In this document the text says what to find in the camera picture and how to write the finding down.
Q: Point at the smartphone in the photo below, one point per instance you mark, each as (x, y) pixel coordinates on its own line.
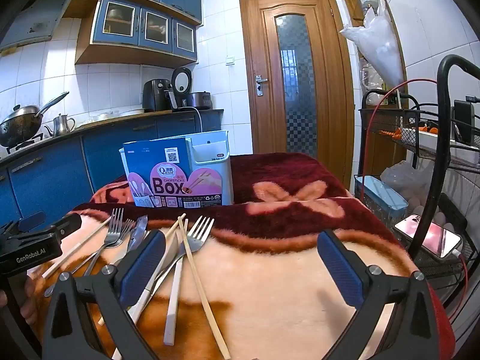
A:
(427, 234)

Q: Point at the clear plastic bag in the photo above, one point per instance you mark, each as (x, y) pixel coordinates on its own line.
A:
(403, 180)

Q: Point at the gas stove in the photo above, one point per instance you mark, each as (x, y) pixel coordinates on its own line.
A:
(26, 143)

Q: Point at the wooden door with glass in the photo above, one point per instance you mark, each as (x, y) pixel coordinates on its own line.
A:
(262, 120)

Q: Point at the brown pressure cooker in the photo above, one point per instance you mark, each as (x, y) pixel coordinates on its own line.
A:
(200, 100)

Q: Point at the blue kitchen base cabinets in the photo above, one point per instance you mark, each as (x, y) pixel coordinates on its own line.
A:
(56, 180)

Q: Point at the light blue plastic container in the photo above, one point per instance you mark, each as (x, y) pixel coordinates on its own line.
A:
(382, 195)

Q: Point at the white tray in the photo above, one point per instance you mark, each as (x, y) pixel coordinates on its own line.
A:
(446, 140)

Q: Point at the steel wok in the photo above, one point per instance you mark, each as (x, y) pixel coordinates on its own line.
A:
(18, 127)

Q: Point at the wooden side cabinet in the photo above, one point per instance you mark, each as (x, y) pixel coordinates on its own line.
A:
(382, 150)

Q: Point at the printed red plush blanket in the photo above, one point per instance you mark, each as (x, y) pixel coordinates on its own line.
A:
(281, 307)

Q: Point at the pile of eggs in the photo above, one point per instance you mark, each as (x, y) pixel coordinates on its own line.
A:
(438, 219)

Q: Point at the grey range hood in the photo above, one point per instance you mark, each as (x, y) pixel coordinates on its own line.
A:
(33, 22)

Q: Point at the cream chopstick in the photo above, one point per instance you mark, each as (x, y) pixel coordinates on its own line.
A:
(75, 249)

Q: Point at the rice cooker with open lid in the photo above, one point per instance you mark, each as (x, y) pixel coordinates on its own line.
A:
(182, 80)

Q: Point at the white plastic bag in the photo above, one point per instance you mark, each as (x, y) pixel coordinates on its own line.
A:
(378, 45)

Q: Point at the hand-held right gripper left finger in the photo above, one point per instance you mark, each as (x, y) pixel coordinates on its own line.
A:
(144, 266)

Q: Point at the person's left hand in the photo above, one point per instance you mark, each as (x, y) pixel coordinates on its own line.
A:
(29, 296)

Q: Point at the light blue utensil holder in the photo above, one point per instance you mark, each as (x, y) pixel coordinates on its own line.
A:
(210, 172)

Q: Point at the wooden cutting board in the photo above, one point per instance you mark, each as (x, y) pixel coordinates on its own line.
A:
(112, 120)

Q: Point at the silver kitchen knife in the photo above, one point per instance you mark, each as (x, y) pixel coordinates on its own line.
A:
(138, 228)

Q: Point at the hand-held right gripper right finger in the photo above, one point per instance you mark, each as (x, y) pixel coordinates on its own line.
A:
(339, 266)

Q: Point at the black air fryer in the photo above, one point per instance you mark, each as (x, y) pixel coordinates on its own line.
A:
(153, 95)

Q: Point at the blue glass-door wall cabinet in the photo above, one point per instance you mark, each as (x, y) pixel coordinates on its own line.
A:
(112, 50)

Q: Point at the black device on cart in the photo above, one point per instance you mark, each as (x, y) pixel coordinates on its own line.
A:
(465, 120)

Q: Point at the white chopstick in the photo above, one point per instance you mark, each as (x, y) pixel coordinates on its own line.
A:
(173, 307)

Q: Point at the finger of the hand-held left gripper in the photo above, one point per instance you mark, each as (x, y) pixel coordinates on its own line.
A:
(65, 225)
(32, 220)

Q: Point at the black metal cart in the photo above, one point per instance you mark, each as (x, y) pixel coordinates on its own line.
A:
(444, 120)

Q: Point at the steel kettle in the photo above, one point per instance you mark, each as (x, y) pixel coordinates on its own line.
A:
(60, 125)

